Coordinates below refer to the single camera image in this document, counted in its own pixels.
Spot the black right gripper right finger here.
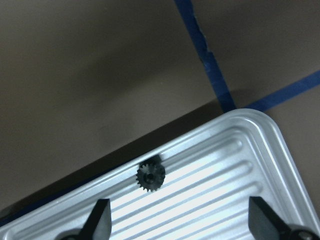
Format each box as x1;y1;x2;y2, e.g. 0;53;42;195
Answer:
248;196;294;240

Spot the black bearing gear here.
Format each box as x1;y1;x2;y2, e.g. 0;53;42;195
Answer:
135;155;166;192

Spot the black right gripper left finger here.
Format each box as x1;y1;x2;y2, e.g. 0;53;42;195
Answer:
79;199;112;240

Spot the silver ribbed metal tray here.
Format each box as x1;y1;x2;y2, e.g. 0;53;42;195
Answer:
0;109;320;240

